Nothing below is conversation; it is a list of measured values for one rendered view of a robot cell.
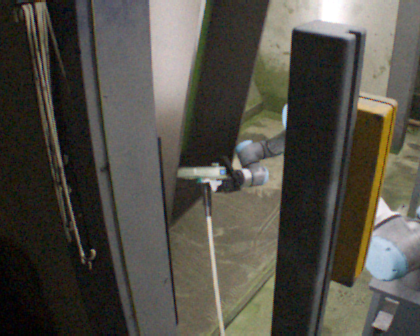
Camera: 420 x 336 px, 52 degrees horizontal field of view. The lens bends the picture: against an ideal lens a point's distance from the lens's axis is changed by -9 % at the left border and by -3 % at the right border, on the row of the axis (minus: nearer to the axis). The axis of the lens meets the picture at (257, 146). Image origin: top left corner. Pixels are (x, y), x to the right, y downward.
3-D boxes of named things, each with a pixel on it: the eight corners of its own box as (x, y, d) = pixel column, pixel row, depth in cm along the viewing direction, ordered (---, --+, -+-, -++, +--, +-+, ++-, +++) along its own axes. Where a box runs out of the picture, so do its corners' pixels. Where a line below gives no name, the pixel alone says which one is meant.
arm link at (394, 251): (441, 250, 131) (318, 86, 170) (401, 271, 123) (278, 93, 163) (417, 273, 142) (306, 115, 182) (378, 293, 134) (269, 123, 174)
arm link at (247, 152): (251, 144, 228) (260, 167, 225) (230, 149, 223) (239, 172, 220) (258, 136, 220) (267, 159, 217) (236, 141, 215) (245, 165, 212)
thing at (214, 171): (231, 217, 188) (226, 162, 187) (222, 219, 185) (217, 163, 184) (167, 209, 223) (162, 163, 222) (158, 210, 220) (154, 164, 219)
